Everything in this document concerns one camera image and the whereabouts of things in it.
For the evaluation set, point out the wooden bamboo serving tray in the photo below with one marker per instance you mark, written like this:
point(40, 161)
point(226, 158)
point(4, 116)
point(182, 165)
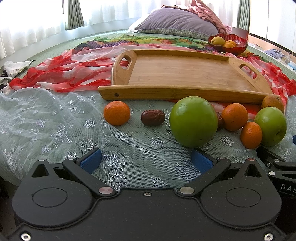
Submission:
point(158, 74)

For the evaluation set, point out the purple pillow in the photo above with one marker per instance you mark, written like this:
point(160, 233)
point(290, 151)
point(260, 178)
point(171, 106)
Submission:
point(177, 22)

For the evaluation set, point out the orange mandarin in bowl front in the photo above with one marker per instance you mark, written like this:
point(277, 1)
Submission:
point(228, 46)

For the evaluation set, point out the red white sheer scarf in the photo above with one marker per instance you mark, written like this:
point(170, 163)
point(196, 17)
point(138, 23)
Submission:
point(88, 66)

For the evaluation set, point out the green quilted bedspread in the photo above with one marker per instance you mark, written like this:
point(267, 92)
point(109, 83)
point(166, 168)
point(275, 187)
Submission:
point(46, 48)

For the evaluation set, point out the dark red date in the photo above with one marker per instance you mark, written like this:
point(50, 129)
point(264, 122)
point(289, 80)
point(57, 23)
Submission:
point(153, 117)
point(220, 122)

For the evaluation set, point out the yellow pear in bowl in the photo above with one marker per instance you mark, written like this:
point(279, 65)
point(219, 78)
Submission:
point(218, 40)

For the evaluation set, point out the green curtain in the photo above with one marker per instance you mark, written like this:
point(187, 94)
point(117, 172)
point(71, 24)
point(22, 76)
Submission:
point(74, 18)
point(243, 17)

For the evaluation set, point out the large green apple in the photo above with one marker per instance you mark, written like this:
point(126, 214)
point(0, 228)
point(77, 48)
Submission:
point(193, 121)

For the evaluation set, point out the brownish yellow pear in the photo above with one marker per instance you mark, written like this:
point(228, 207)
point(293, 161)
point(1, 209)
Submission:
point(273, 101)

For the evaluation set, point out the white sheer curtain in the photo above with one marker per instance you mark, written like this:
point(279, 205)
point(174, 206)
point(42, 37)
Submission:
point(24, 23)

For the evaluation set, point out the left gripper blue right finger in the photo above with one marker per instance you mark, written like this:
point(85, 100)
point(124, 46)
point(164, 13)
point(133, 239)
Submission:
point(211, 170)

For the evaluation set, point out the green curtain right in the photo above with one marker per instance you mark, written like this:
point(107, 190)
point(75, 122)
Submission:
point(243, 17)

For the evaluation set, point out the pink crumpled blanket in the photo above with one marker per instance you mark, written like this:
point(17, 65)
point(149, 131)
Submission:
point(205, 13)

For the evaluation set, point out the blue cloth on floor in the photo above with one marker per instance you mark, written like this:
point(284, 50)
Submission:
point(274, 53)

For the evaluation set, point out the green curtain left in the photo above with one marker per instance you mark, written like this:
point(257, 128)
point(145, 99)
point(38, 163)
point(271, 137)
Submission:
point(74, 18)

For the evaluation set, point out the colourful floral scarf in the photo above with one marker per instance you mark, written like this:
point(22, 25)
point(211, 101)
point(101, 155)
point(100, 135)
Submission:
point(140, 39)

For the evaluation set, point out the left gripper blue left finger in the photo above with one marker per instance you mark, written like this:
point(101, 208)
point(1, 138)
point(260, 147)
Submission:
point(81, 170)

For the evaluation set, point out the small orange mandarin right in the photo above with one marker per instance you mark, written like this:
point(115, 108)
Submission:
point(251, 135)

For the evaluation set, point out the red glass fruit bowl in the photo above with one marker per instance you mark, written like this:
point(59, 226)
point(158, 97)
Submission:
point(241, 44)

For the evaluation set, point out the orange mandarin in bowl back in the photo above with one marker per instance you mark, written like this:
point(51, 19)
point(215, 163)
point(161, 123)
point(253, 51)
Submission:
point(230, 42)

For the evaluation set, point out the smaller green apple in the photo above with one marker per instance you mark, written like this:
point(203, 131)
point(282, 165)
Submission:
point(273, 125)

